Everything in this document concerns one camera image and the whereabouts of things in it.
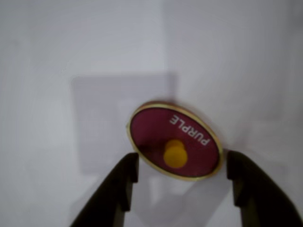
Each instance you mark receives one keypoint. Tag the purple oval piece yellow pin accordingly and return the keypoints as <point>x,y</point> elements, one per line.
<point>154,132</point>

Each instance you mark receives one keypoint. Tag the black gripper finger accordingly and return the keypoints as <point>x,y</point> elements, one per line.
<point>111,194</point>
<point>260,201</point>

